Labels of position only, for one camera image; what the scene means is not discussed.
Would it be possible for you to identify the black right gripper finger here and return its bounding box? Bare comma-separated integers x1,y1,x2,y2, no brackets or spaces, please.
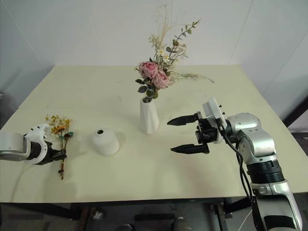
167,114,198,127
170,143,205,155

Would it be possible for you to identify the short round white vase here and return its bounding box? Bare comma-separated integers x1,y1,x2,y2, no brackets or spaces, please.
91,128,120,157

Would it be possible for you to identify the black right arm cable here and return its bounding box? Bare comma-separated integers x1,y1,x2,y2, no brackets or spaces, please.
219,124,255,202

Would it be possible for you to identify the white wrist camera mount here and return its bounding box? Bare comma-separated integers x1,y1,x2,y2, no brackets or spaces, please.
23,123,53,166
202,97,227,145

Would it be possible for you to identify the yellow dried flower bouquet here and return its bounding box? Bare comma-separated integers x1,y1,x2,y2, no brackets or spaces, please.
45,115,74,180

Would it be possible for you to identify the black metal table frame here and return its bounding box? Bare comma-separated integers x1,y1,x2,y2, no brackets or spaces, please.
0,192,256,231

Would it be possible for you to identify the pink rose flower bouquet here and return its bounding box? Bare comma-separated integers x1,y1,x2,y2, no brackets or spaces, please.
134,0,215,100

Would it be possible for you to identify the thin white cable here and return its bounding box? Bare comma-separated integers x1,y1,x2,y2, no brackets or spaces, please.
240,208,254,231

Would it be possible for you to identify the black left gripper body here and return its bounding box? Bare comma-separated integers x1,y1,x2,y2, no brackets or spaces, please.
44,141,61,163

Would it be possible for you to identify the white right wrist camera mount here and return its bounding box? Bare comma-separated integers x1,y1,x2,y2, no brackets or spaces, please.
202,97,227,145

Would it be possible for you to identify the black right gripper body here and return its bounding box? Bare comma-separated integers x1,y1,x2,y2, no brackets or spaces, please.
195,111,218,155

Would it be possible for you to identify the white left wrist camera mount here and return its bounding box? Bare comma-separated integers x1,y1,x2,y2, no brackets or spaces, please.
23,123,53,166

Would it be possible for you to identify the tall twisted white vase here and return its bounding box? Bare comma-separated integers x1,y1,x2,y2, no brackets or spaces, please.
139,97,160,134

